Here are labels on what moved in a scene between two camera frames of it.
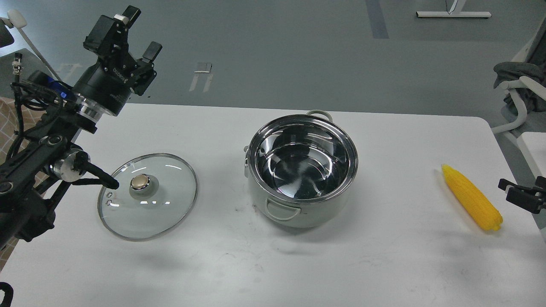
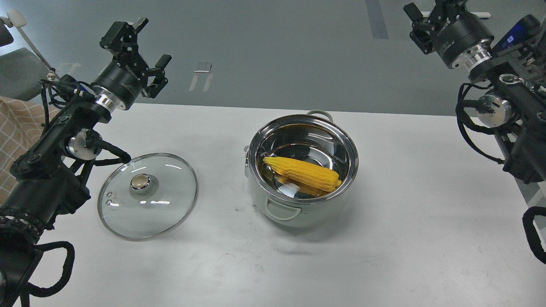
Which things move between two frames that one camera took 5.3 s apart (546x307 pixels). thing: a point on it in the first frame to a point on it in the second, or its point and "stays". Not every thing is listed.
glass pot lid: (156, 192) stays
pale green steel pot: (300, 168) stays
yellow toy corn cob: (473, 199) to (307, 175)
